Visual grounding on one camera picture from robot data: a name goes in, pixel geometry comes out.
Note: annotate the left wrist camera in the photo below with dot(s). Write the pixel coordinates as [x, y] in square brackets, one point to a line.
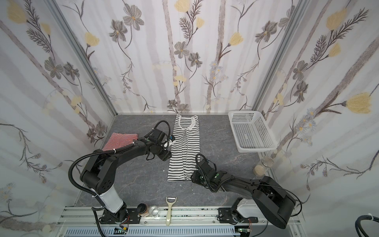
[161, 138]

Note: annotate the red white striped tank top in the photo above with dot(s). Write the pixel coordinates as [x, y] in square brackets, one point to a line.
[119, 140]

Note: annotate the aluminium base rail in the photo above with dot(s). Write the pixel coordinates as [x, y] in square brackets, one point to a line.
[80, 222]

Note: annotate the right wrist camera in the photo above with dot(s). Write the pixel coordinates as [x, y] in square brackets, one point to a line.
[207, 166]

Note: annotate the clear glass cup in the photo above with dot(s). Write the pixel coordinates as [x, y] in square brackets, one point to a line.
[154, 211]

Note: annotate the cream handled peeler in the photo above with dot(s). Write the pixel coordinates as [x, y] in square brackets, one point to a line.
[170, 202]

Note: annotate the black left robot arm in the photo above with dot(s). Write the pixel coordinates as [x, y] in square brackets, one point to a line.
[99, 175]

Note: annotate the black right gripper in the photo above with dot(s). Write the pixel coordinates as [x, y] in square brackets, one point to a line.
[197, 176]

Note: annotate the clear glass jar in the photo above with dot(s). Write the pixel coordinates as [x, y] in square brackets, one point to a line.
[263, 166]

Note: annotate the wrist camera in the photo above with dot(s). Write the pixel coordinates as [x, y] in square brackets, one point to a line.
[207, 166]
[161, 138]

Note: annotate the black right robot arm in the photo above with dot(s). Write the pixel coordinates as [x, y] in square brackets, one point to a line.
[275, 203]

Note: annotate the black white striped tank top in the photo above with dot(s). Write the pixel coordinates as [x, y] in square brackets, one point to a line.
[184, 148]

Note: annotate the white slotted cable duct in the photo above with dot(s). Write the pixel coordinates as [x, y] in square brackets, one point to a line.
[178, 231]

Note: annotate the white plastic laundry basket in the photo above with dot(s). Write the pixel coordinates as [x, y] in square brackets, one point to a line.
[251, 132]

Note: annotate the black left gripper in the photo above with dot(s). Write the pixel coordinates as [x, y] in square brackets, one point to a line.
[165, 153]

